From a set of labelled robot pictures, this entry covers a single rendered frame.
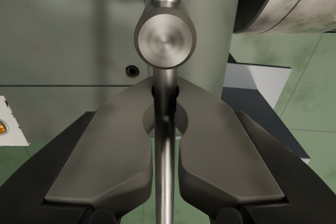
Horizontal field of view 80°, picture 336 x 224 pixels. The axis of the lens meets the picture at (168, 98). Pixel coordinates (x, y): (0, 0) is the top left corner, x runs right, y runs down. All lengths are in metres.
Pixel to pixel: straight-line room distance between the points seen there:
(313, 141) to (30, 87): 2.46
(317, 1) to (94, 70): 0.25
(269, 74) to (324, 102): 1.40
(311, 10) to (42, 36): 0.29
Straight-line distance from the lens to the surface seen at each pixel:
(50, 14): 0.22
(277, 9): 0.28
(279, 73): 0.89
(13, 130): 0.31
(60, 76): 0.24
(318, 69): 2.01
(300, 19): 0.31
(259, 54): 1.70
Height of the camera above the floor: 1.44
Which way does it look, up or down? 57 degrees down
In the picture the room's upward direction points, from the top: 178 degrees clockwise
